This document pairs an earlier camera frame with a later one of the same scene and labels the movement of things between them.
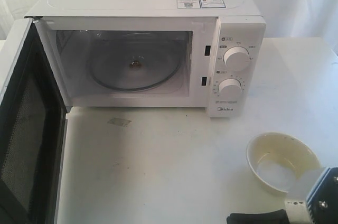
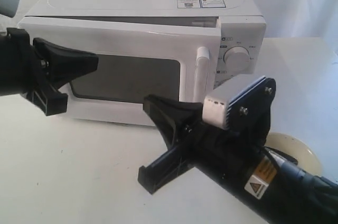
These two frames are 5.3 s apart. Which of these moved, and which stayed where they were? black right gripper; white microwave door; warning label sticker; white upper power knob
Moved: white microwave door; black right gripper
Stayed: white upper power knob; warning label sticker
